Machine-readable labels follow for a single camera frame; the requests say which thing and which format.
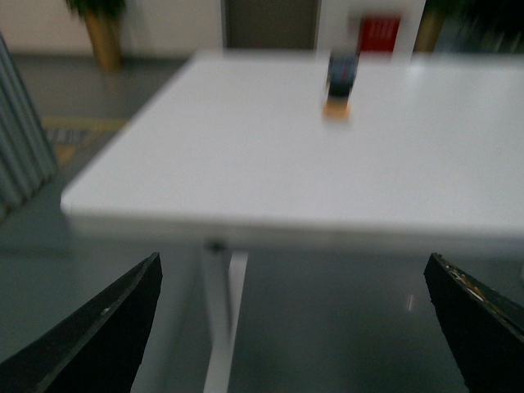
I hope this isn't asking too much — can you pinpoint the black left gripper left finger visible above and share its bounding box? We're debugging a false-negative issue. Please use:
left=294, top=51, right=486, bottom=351
left=1, top=252, right=162, bottom=392

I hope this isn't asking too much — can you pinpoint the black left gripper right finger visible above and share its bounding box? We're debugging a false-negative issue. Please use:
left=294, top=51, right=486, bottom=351
left=423, top=253, right=523, bottom=392

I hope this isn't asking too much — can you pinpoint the yellow push button switch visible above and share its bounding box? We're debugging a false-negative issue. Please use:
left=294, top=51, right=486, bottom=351
left=323, top=52, right=359, bottom=120

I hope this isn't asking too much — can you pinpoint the grey ribbed partition panel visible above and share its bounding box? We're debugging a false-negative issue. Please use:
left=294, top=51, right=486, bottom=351
left=1, top=40, right=58, bottom=219

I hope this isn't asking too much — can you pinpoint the red fire extinguisher box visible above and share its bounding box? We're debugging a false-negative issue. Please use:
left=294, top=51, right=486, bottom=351
left=358, top=15, right=401, bottom=53

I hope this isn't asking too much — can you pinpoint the right potted plant gold pot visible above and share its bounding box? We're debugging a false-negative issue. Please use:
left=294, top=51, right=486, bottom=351
left=413, top=0, right=471, bottom=53

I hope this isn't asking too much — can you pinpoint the potted plant gold pot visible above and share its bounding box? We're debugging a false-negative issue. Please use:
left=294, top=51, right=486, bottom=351
left=65, top=0, right=126, bottom=73
left=413, top=0, right=471, bottom=53

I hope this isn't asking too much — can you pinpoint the left potted plant gold pot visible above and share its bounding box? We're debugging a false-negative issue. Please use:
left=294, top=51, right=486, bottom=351
left=65, top=0, right=126, bottom=73

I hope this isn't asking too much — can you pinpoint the grey door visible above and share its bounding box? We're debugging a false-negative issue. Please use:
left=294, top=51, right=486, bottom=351
left=223, top=0, right=320, bottom=51

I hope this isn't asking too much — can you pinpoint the white table leg frame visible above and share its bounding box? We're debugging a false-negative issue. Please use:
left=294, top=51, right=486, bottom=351
left=201, top=242, right=248, bottom=392

